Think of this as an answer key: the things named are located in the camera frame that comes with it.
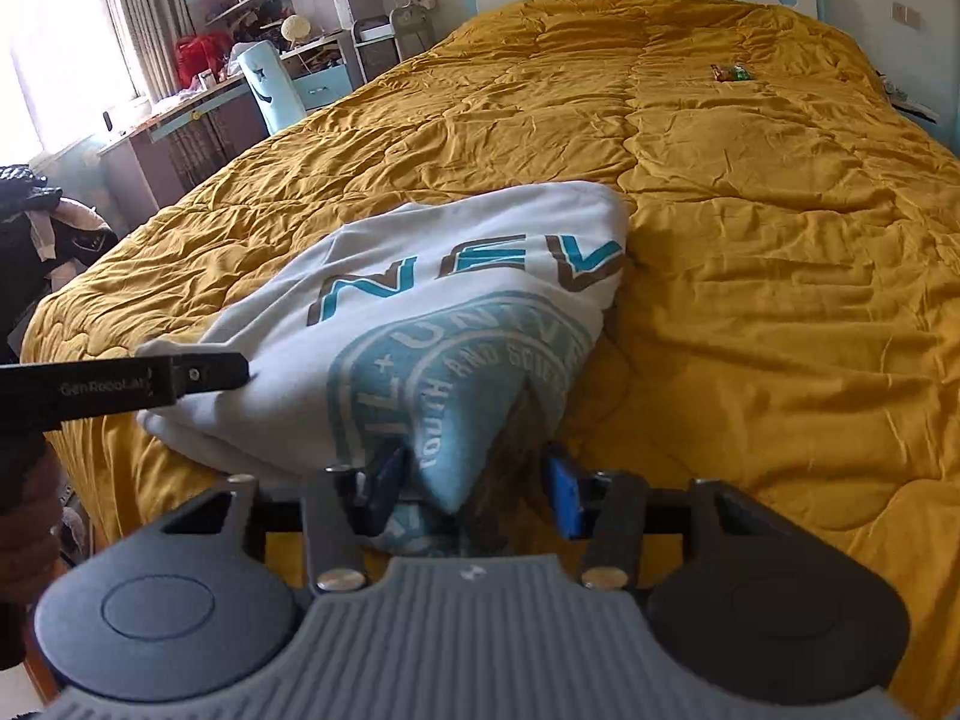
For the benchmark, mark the round globe lamp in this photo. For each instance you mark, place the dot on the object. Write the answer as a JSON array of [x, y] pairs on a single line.
[[295, 28]]

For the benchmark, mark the beige curtain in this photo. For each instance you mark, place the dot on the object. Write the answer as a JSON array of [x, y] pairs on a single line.
[[127, 22]]

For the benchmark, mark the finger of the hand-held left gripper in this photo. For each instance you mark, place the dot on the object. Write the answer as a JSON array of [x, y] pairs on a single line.
[[214, 373]]

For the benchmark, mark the yellow quilt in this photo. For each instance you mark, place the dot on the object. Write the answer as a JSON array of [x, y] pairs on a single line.
[[750, 315]]

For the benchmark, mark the grey metal chair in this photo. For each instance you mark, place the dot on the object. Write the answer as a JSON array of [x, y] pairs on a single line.
[[412, 34]]

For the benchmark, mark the blue and white nightstand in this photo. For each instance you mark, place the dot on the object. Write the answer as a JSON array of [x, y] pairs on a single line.
[[911, 101]]

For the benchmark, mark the dark clothes pile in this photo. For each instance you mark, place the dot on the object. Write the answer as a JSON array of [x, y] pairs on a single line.
[[37, 240]]

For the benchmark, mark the small colourful packet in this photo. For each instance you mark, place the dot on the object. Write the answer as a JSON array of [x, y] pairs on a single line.
[[729, 73]]

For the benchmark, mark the white printed t-shirt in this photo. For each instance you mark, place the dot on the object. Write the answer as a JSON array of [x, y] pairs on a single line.
[[420, 300]]

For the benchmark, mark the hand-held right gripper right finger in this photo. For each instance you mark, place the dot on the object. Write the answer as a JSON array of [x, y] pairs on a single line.
[[566, 499]]

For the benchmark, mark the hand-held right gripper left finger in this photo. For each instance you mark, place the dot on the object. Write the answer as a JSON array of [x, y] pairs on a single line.
[[386, 484]]

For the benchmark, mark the purple desk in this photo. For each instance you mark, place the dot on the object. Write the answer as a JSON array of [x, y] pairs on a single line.
[[180, 135]]

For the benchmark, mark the light blue chair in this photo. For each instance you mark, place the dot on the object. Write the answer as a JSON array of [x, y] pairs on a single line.
[[274, 86]]

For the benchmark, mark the red bag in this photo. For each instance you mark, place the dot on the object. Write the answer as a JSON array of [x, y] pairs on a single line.
[[202, 56]]

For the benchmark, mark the beige wall switch plate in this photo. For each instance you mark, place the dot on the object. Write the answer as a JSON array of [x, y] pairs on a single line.
[[907, 13]]

